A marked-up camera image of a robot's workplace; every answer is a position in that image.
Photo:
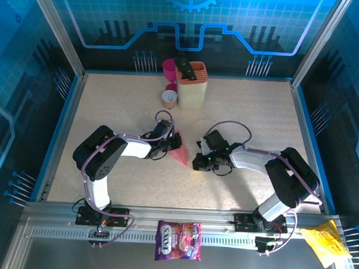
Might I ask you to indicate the pink paper sheet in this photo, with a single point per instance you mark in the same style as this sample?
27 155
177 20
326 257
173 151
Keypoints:
181 155

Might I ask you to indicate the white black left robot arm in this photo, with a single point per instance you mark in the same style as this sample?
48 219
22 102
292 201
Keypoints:
101 149

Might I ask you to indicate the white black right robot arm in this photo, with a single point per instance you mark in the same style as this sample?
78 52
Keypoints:
294 175

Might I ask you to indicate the small can with white lid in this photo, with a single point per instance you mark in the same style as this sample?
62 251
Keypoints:
169 99

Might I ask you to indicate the beige knife block orange top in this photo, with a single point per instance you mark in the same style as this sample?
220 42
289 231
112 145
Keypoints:
191 96

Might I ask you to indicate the magenta plastic goblet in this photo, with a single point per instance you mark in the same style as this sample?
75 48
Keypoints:
169 69

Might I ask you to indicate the purple candy bag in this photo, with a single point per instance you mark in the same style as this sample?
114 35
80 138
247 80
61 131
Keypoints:
177 241

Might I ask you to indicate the black controller board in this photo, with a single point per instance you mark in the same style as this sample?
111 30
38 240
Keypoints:
262 242
103 234

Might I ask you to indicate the yellow plastic bag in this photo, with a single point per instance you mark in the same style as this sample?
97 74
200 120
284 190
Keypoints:
326 242

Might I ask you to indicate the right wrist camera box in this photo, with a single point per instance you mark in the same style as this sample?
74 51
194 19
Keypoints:
203 144

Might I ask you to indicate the aluminium frame rail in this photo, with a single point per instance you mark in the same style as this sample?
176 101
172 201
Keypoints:
179 215

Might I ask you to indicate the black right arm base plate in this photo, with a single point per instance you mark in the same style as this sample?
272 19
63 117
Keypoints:
241 222

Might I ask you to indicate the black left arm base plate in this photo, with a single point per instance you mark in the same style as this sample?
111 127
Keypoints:
120 216

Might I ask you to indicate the aluminium side rail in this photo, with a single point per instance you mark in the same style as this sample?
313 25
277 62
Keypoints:
63 135
309 146

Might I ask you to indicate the aluminium frame post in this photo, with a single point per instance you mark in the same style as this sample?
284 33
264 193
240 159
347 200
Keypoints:
319 42
60 31

